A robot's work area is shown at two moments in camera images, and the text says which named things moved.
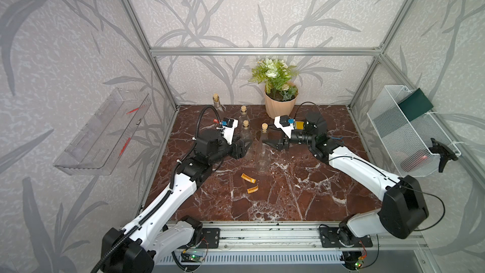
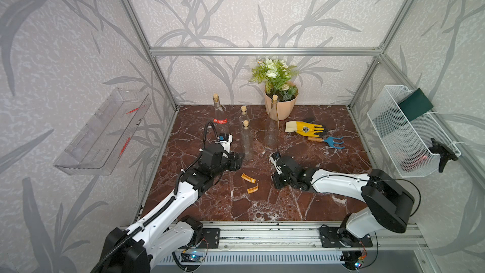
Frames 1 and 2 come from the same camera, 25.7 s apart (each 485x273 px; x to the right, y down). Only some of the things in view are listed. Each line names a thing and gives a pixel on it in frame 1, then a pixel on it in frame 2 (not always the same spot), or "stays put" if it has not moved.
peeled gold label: [252, 189] stays put
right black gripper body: [301, 138] → [280, 181]
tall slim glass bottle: [263, 155] → [273, 135]
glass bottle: [245, 134] stays put
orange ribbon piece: [251, 179] stays put
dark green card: [415, 105] stays put
